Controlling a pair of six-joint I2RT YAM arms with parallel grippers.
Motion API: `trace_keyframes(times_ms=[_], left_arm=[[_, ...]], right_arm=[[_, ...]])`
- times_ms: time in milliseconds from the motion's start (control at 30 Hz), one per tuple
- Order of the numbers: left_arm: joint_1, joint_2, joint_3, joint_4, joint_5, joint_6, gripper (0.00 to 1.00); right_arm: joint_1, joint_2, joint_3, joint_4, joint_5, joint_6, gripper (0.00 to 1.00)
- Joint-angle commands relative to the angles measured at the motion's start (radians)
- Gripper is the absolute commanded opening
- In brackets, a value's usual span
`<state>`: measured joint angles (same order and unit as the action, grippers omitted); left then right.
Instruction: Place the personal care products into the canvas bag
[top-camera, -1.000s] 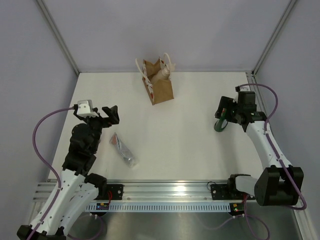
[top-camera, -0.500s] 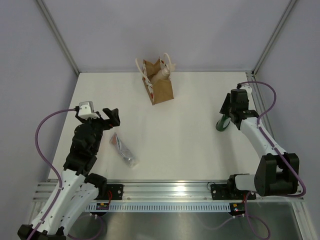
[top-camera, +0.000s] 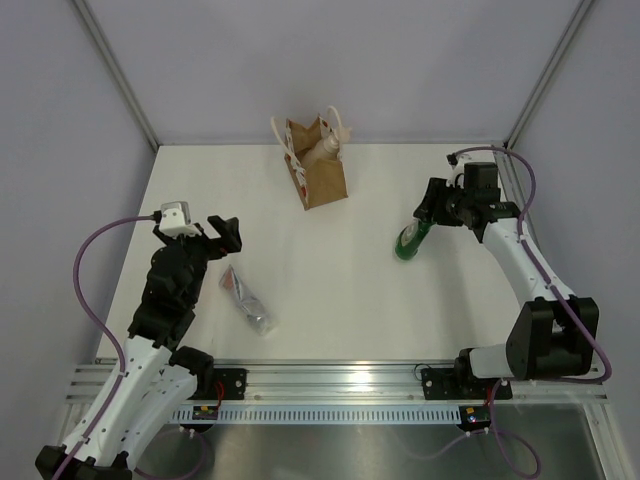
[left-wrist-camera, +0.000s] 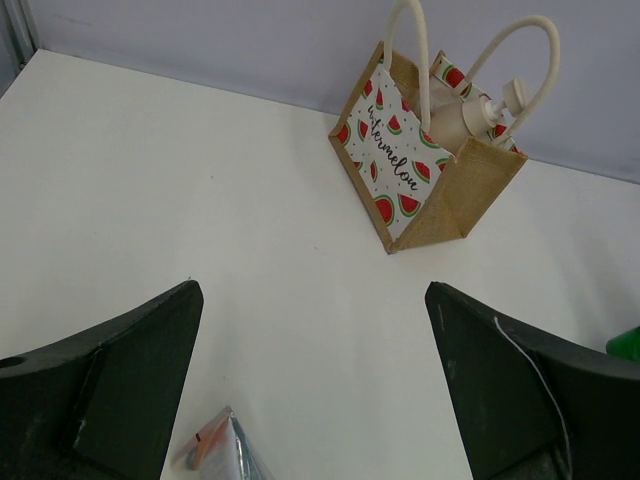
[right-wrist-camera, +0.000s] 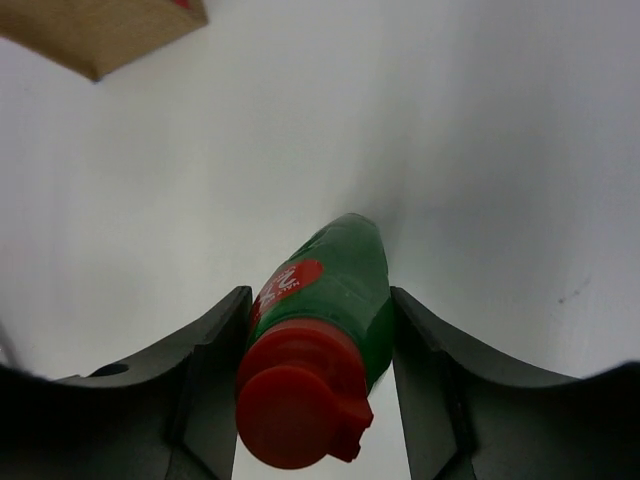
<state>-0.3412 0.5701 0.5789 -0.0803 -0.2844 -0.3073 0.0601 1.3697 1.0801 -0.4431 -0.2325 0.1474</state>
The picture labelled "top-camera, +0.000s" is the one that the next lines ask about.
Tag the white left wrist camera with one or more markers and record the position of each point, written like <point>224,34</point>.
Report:
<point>173,219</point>

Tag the aluminium mounting rail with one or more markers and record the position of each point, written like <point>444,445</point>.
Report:
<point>375,382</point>

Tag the aluminium frame post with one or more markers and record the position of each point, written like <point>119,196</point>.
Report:
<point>552,66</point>
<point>99,41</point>

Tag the left aluminium frame post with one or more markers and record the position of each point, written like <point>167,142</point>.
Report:
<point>99,41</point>

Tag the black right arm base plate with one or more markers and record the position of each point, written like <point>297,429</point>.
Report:
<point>443,384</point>

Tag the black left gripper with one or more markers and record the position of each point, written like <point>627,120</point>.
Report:
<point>227,230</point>

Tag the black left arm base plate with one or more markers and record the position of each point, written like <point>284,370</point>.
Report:
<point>229,382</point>

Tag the canvas bag with watermelon print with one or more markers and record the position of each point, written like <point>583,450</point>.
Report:
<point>324,182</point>

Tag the green bottle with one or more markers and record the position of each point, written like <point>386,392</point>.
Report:
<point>410,238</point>

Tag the right aluminium frame post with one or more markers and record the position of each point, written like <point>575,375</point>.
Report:
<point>552,66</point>

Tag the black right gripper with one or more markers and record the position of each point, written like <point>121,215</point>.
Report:
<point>435,192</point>

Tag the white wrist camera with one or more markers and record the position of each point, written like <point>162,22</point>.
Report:
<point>457,163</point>
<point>173,219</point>

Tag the beige pump lotion bottle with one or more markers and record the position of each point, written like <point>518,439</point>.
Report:
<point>328,148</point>

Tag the white slotted cable duct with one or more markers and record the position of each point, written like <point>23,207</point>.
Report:
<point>420,414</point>

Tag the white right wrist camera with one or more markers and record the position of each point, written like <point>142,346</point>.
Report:
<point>457,163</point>

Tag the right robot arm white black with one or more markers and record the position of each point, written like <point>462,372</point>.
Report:
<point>552,337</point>

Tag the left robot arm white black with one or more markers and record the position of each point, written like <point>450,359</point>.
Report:
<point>155,373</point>

